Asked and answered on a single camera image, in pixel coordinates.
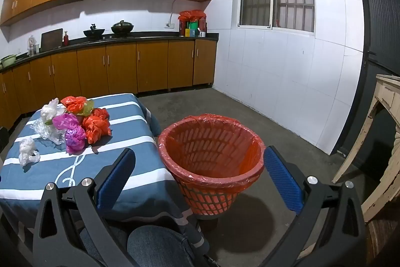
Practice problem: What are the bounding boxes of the person's jeans leg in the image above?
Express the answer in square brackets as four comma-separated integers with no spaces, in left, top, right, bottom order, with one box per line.
[79,225,201,267]

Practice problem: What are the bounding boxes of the small white plastic bag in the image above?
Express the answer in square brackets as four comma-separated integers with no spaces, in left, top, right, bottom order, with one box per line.
[19,138,41,167]

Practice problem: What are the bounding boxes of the red lined waste basket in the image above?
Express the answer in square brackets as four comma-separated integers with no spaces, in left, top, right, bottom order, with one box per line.
[158,114,266,219]

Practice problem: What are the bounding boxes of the blue striped tablecloth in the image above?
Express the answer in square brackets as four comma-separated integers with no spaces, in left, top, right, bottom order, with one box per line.
[0,93,204,255]

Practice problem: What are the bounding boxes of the red plastic bag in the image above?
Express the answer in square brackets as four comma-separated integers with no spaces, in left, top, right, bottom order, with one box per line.
[83,115,112,144]
[92,108,110,120]

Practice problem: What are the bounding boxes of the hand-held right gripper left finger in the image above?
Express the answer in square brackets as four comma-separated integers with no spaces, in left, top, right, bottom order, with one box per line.
[33,147,136,267]

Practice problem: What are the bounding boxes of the black open wok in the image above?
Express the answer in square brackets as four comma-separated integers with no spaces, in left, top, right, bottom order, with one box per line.
[83,24,106,38]

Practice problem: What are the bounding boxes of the wooden cutting board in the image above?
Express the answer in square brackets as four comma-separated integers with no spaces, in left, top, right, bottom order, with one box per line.
[40,29,64,52]

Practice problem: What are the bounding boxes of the green pot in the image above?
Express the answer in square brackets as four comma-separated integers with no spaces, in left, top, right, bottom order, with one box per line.
[0,54,17,69]

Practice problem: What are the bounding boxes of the dark door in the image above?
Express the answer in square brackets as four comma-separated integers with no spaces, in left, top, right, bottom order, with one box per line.
[336,0,400,161]

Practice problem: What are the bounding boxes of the green paw print plastic bag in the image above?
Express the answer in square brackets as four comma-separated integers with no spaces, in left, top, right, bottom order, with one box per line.
[76,101,95,117]

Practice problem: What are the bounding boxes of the black wok with lid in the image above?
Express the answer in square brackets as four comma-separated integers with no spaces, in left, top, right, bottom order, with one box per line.
[111,20,135,35]

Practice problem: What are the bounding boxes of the cream wooden table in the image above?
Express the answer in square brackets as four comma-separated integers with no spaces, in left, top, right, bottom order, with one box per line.
[332,74,400,224]

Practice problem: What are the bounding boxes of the red bag on counter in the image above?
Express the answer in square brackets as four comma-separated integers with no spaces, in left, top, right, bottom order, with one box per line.
[178,10,207,36]

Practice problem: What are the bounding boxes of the wooden lower cabinets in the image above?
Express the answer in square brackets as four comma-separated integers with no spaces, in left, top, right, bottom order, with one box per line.
[0,39,218,130]

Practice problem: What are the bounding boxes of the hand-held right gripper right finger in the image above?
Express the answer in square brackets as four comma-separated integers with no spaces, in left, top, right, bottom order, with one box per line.
[259,146,366,267]

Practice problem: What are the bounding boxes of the orange plastic bag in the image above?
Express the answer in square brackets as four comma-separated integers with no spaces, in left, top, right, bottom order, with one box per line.
[61,96,88,114]

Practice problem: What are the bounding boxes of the clear bubble wrap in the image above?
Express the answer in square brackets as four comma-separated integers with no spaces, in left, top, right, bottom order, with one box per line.
[30,117,68,145]

